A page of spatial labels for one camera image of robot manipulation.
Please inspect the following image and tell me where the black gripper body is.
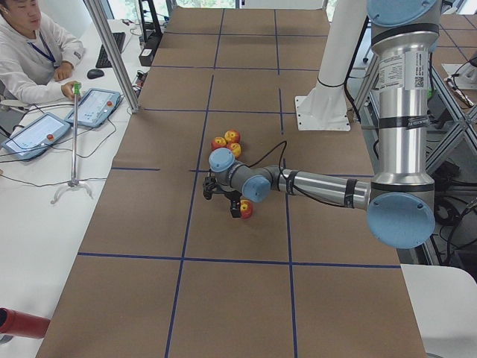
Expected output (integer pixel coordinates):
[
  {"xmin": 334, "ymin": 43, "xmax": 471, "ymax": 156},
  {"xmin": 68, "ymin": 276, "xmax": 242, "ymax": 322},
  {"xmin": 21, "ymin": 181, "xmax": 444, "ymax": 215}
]
[{"xmin": 224, "ymin": 190, "xmax": 241, "ymax": 202}]

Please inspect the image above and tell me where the lone red yellow apple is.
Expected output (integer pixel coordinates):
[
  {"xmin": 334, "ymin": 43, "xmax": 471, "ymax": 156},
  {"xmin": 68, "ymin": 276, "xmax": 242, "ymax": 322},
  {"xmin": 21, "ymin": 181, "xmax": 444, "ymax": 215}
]
[{"xmin": 240, "ymin": 199, "xmax": 253, "ymax": 219}]

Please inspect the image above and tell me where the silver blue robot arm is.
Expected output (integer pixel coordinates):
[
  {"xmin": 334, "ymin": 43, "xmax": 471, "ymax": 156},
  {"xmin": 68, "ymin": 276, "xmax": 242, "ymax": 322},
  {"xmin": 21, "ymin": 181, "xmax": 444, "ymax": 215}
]
[{"xmin": 203, "ymin": 1, "xmax": 442, "ymax": 249}]

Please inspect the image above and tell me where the person's right hand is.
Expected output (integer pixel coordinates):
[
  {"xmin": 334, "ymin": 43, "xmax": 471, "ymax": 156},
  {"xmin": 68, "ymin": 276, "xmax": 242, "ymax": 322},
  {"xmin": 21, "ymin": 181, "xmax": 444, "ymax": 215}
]
[{"xmin": 61, "ymin": 81, "xmax": 78, "ymax": 100}]

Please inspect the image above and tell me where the person's left hand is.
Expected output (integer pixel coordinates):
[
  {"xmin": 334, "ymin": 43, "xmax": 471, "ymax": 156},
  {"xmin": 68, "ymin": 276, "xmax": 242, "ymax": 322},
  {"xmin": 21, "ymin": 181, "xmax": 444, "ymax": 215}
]
[{"xmin": 53, "ymin": 61, "xmax": 74, "ymax": 81}]

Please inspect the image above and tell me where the left front red yellow apple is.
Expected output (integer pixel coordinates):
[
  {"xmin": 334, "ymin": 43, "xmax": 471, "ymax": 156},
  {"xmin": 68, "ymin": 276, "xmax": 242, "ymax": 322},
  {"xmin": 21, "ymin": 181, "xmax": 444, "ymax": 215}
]
[{"xmin": 226, "ymin": 142, "xmax": 241, "ymax": 159}]

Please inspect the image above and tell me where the back red yellow apple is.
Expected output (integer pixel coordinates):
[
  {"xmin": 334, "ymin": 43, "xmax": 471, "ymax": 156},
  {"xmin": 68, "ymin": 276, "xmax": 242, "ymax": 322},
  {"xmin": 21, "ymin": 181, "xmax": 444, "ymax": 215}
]
[{"xmin": 210, "ymin": 136, "xmax": 227, "ymax": 151}]

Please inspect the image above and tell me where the right front red yellow apple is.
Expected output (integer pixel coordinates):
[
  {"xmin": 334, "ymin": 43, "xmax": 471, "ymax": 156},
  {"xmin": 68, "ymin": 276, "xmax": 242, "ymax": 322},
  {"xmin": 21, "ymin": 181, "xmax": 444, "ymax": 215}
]
[{"xmin": 224, "ymin": 130, "xmax": 241, "ymax": 143}]

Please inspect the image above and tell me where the far blue teach pendant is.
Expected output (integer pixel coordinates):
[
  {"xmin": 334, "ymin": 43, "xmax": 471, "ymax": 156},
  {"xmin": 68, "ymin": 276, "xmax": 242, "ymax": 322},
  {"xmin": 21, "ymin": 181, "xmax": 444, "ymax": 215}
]
[{"xmin": 78, "ymin": 88, "xmax": 121, "ymax": 128}]

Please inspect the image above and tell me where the blue teach pendant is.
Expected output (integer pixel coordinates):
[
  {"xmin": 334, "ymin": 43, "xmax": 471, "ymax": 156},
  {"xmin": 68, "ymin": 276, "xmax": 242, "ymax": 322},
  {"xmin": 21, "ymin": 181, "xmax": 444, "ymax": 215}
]
[
  {"xmin": 78, "ymin": 88, "xmax": 121, "ymax": 128},
  {"xmin": 1, "ymin": 113, "xmax": 70, "ymax": 160}
]

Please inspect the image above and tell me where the black computer mouse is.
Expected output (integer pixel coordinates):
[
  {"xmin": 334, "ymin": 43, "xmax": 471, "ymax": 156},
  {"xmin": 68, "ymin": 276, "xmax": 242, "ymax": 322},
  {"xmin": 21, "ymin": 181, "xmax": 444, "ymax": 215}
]
[{"xmin": 86, "ymin": 69, "xmax": 104, "ymax": 79}]

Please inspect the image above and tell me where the black keyboard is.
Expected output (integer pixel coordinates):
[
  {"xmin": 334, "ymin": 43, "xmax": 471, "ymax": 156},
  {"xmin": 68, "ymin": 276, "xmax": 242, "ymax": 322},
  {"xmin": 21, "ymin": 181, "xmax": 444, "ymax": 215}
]
[{"xmin": 95, "ymin": 31, "xmax": 127, "ymax": 69}]

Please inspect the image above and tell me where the near blue teach pendant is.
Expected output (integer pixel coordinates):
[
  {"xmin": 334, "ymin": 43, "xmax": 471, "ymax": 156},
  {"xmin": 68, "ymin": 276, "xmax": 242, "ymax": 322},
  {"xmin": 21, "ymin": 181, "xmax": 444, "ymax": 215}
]
[{"xmin": 1, "ymin": 113, "xmax": 70, "ymax": 160}]

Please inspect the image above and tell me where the person in white hoodie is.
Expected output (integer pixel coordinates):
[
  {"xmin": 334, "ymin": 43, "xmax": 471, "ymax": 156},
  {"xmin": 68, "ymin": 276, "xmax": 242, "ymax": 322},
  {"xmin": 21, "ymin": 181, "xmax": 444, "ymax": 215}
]
[{"xmin": 1, "ymin": 1, "xmax": 84, "ymax": 104}]

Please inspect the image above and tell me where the red cylinder bottle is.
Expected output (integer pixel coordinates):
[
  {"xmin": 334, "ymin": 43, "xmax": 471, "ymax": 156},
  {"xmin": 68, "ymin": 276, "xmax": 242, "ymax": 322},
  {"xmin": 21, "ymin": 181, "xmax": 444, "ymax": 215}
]
[{"xmin": 1, "ymin": 307, "xmax": 51, "ymax": 339}]

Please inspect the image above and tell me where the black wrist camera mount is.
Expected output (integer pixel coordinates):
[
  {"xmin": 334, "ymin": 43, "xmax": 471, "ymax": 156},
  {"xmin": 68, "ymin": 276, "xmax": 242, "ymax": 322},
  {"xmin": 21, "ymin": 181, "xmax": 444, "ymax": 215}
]
[{"xmin": 203, "ymin": 176, "xmax": 224, "ymax": 201}]

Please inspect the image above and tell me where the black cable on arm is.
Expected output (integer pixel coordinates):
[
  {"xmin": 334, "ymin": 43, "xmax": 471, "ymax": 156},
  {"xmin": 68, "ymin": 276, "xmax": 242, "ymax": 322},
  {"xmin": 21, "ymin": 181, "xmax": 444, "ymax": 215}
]
[{"xmin": 247, "ymin": 139, "xmax": 288, "ymax": 169}]

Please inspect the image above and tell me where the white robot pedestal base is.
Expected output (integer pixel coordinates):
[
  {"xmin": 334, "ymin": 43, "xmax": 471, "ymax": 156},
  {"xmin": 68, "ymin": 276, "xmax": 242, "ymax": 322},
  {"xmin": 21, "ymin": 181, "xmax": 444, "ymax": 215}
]
[{"xmin": 295, "ymin": 0, "xmax": 367, "ymax": 131}]

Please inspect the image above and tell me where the green handled reacher grabber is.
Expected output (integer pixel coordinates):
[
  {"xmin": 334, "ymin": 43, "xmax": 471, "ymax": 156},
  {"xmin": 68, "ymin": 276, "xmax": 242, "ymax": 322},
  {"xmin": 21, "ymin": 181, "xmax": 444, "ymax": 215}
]
[{"xmin": 50, "ymin": 82, "xmax": 93, "ymax": 204}]

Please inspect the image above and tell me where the grey aluminium frame post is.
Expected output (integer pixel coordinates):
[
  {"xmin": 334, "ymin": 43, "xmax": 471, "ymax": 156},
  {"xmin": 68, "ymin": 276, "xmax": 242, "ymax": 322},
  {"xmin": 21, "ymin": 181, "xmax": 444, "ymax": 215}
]
[{"xmin": 84, "ymin": 0, "xmax": 139, "ymax": 113}]

